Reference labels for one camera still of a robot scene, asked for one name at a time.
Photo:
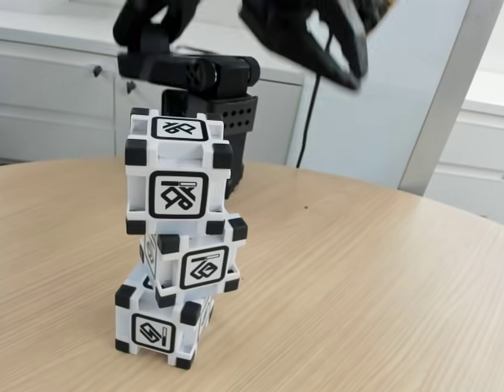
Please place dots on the white drawer cabinet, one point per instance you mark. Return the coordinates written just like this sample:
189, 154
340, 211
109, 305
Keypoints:
472, 134

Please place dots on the white low cabinet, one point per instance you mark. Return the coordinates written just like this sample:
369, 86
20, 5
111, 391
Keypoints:
51, 102

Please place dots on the white cube paperclip symbol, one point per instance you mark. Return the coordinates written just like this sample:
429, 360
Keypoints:
153, 332

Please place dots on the white cube stacked-diamonds symbol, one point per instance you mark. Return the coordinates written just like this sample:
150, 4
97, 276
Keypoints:
202, 267

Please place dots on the white cube lamp symbol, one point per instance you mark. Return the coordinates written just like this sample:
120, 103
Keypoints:
178, 196

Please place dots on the black cabinet key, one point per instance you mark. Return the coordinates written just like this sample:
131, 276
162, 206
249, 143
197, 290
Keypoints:
131, 86
97, 70

